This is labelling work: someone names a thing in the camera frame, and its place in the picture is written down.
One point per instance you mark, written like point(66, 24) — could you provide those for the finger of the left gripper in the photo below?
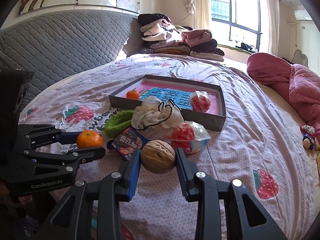
point(35, 165)
point(29, 134)

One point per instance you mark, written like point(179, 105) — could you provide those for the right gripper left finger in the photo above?
point(72, 216)

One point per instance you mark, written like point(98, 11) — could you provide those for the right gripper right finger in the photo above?
point(246, 218)

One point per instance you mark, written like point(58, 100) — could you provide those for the red toy egg packet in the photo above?
point(190, 136)

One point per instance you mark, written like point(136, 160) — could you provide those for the brown walnut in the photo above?
point(158, 157)

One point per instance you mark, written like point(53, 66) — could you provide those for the orange tangerine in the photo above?
point(89, 138)

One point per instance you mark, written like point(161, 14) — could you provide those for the blue cookie packet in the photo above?
point(125, 143)

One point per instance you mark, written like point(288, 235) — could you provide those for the cream lace scrunchie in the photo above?
point(154, 112)

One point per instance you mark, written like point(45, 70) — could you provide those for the green fuzzy scrunchie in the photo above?
point(118, 123)

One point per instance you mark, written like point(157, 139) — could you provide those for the grey shallow cardboard box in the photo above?
point(213, 119)

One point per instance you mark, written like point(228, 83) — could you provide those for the red toy egg in box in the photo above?
point(200, 101)

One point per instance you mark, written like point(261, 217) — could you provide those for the blue book in box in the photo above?
point(180, 98)

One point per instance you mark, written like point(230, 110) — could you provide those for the grey quilted headboard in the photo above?
point(60, 44)

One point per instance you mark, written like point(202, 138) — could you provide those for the tangerine with stem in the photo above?
point(133, 95)

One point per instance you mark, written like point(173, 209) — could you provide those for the small doll toy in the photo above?
point(308, 133)

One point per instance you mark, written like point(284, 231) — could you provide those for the pink quilted blanket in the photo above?
point(297, 84)

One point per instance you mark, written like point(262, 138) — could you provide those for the dark items on windowsill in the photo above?
point(249, 48)

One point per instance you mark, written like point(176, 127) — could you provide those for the pile of folded clothes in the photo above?
point(161, 36)

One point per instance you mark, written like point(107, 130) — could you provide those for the white curved chair back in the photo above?
point(300, 58)

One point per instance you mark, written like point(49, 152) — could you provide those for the cream left curtain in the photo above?
point(201, 11)

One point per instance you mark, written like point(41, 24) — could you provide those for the cream curtain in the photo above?
point(274, 25)
point(201, 11)

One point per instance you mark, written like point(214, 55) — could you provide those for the cream right curtain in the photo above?
point(274, 25)

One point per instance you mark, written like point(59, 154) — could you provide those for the white air conditioner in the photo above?
point(302, 15)

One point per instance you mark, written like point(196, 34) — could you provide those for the window with dark frame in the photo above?
point(241, 17)

